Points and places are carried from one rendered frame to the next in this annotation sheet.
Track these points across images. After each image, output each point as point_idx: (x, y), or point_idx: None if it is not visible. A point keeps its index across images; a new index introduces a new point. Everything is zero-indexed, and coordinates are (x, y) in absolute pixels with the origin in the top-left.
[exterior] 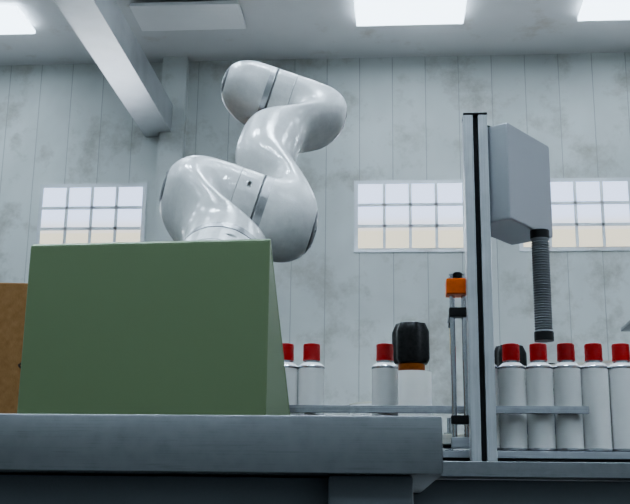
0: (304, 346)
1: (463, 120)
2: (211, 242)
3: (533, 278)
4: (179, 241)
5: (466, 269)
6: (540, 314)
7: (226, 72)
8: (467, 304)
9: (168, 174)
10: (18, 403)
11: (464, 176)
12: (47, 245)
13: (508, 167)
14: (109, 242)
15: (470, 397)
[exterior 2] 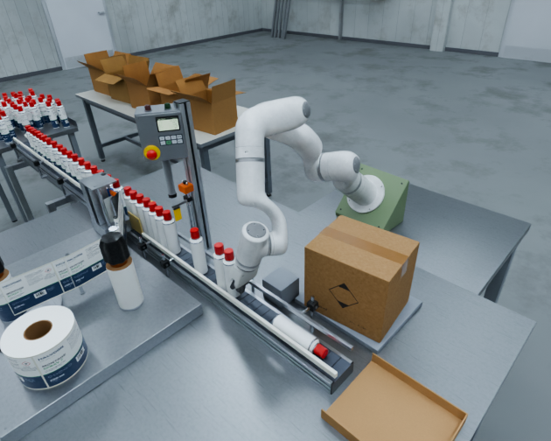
0: (223, 246)
1: (190, 104)
2: (371, 167)
3: (170, 172)
4: (377, 169)
5: (198, 175)
6: (174, 185)
7: (309, 106)
8: (202, 189)
9: (359, 160)
10: (403, 213)
11: (193, 133)
12: (405, 179)
13: None
14: (392, 174)
15: (208, 222)
